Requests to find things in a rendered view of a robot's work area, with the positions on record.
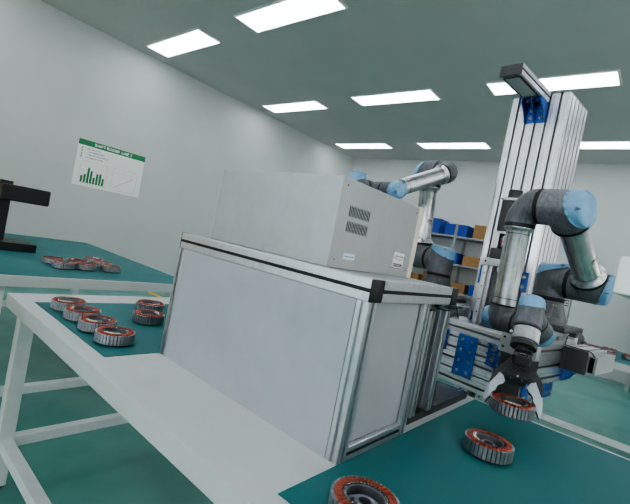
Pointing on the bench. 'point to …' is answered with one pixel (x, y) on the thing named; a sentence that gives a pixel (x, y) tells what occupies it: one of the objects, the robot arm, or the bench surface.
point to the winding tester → (318, 220)
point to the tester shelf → (353, 282)
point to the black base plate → (443, 397)
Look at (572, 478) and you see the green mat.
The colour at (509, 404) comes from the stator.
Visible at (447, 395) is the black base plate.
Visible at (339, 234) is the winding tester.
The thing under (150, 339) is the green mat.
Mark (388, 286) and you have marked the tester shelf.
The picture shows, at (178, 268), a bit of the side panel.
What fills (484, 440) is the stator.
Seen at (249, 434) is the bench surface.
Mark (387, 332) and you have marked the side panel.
